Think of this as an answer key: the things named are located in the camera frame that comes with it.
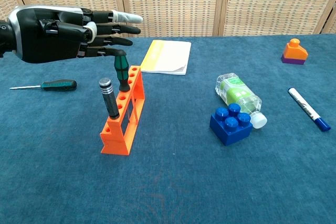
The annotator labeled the orange screwdriver rack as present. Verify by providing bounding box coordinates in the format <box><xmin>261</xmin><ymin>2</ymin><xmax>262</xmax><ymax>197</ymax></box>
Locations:
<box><xmin>100</xmin><ymin>65</ymin><xmax>145</xmax><ymax>155</ymax></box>

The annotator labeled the blue toy brick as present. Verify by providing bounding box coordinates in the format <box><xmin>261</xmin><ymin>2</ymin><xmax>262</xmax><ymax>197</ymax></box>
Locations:
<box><xmin>209</xmin><ymin>103</ymin><xmax>254</xmax><ymax>146</ymax></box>

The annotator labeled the white marker blue cap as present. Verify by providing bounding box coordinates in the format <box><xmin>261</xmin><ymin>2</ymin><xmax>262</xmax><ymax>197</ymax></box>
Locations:
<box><xmin>288</xmin><ymin>87</ymin><xmax>331</xmax><ymax>132</ymax></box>

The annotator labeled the orange purple toy block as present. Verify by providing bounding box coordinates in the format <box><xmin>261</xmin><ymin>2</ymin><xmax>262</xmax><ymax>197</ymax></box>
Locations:
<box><xmin>281</xmin><ymin>38</ymin><xmax>309</xmax><ymax>65</ymax></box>

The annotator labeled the black silver knurled screwdriver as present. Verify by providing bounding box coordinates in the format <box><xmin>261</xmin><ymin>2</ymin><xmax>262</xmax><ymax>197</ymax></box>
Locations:
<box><xmin>98</xmin><ymin>77</ymin><xmax>121</xmax><ymax>120</ymax></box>

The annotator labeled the clear bottle green label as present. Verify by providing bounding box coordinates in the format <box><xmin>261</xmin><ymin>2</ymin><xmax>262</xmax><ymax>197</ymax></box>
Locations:
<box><xmin>215</xmin><ymin>72</ymin><xmax>268</xmax><ymax>130</ymax></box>

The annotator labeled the green black striped screwdriver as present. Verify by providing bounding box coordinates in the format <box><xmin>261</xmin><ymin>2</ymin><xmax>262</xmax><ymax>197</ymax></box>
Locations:
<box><xmin>114</xmin><ymin>52</ymin><xmax>133</xmax><ymax>124</ymax></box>

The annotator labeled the blue felt table mat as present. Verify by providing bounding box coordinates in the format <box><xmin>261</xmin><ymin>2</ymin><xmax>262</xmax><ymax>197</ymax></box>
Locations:
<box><xmin>0</xmin><ymin>33</ymin><xmax>336</xmax><ymax>224</ymax></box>

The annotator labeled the woven bamboo folding screen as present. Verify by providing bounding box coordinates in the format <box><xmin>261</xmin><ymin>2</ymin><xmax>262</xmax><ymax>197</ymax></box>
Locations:
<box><xmin>0</xmin><ymin>0</ymin><xmax>336</xmax><ymax>44</ymax></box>

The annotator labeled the teal handled screwdriver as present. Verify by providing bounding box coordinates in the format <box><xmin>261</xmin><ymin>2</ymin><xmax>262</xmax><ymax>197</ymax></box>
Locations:
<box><xmin>9</xmin><ymin>79</ymin><xmax>78</xmax><ymax>92</ymax></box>

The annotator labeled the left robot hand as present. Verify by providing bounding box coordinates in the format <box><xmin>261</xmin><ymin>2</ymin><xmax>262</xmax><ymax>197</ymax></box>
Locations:
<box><xmin>7</xmin><ymin>4</ymin><xmax>144</xmax><ymax>64</ymax></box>

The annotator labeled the yellow white notepad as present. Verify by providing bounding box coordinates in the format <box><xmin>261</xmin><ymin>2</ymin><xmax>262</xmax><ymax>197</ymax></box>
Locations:
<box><xmin>139</xmin><ymin>39</ymin><xmax>192</xmax><ymax>76</ymax></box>

